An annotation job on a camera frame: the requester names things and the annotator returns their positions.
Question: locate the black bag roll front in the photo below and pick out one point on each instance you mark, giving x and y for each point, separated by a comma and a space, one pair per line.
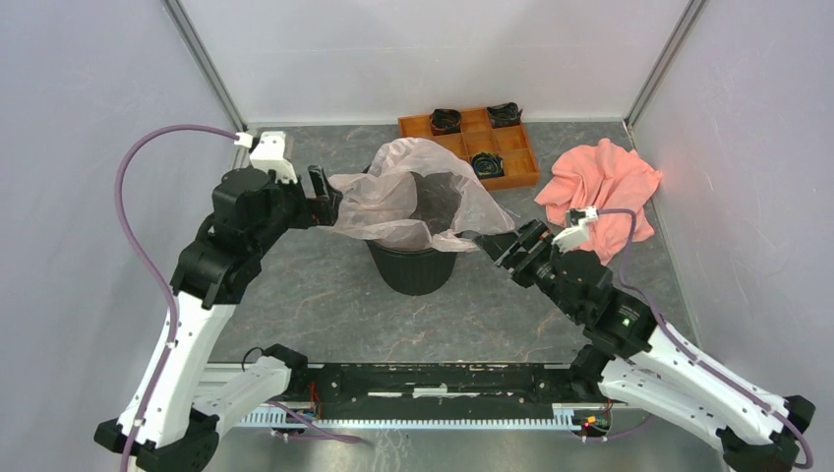
487, 165

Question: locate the pink translucent trash bag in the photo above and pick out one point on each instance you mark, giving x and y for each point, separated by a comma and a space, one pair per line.
377, 203

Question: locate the black bag roll right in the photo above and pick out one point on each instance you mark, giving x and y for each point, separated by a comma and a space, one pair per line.
504, 115

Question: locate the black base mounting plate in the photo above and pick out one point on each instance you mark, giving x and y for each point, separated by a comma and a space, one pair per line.
435, 391

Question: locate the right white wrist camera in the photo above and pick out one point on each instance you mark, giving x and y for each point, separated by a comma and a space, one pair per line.
577, 229

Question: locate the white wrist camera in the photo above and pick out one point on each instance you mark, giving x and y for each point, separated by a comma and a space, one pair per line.
269, 152
577, 229

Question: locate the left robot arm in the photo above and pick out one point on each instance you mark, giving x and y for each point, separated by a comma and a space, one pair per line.
167, 426

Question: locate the black bag roll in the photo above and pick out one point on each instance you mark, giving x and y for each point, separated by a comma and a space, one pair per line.
445, 121
504, 115
487, 165

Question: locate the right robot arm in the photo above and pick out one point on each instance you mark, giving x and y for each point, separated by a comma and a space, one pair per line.
635, 356

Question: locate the black bag roll left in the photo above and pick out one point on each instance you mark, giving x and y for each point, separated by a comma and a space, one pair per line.
445, 121

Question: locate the orange compartment tray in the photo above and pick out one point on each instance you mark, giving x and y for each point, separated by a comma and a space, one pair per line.
476, 134

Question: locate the salmon pink cloth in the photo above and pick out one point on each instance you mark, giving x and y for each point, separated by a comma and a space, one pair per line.
604, 176

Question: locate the black plastic trash bin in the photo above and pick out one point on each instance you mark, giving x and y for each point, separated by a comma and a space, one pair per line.
417, 273

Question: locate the white slotted cable duct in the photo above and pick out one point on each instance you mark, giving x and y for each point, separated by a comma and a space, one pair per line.
267, 416

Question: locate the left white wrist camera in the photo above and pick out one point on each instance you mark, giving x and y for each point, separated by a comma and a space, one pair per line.
269, 152

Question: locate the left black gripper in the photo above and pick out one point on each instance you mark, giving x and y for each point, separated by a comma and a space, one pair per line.
323, 209

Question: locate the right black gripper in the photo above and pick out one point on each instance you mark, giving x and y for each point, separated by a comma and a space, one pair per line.
497, 243

